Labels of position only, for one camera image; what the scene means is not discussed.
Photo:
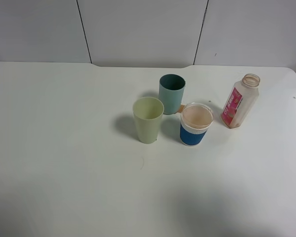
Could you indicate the clear bottle with pink label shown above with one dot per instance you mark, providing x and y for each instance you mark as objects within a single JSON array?
[{"x": 240, "y": 101}]

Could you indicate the brown spilled drink puddle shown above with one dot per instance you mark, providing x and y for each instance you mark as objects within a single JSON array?
[{"x": 181, "y": 108}]

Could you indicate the teal plastic cup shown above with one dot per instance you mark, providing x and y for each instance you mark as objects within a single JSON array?
[{"x": 171, "y": 89}]

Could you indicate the blue sleeved clear cup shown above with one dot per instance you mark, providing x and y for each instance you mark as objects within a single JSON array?
[{"x": 196, "y": 118}]

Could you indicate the light green plastic cup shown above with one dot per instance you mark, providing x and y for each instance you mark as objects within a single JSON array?
[{"x": 148, "y": 112}]

